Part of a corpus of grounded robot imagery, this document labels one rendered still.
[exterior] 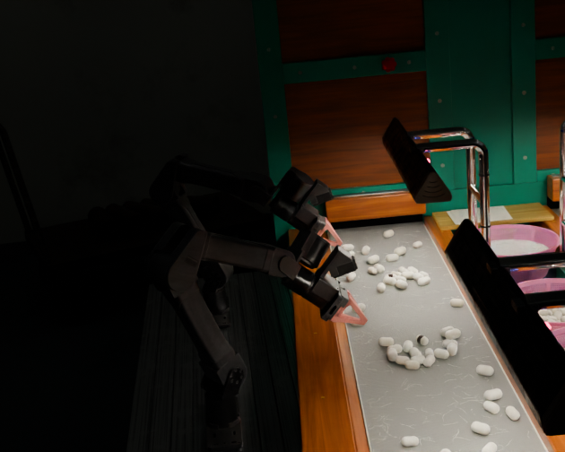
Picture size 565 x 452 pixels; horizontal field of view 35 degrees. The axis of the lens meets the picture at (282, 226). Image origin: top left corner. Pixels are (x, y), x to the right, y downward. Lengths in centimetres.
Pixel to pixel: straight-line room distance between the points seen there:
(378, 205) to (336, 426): 117
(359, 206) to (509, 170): 48
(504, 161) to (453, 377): 110
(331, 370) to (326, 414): 18
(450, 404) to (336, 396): 22
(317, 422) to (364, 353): 34
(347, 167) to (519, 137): 52
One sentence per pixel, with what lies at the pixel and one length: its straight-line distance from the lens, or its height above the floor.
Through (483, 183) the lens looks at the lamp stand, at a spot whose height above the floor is 101.
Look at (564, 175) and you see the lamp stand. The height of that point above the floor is 97.
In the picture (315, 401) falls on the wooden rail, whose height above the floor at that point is 76.
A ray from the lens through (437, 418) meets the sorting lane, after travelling 175.
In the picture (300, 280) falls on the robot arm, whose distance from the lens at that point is 190.
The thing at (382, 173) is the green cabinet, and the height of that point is 91.
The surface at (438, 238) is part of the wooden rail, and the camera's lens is 262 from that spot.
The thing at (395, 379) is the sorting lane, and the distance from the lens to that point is 189.
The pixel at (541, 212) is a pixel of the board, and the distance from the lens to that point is 278.
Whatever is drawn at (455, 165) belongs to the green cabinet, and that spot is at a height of 91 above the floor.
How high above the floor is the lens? 161
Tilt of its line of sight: 17 degrees down
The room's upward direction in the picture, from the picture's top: 6 degrees counter-clockwise
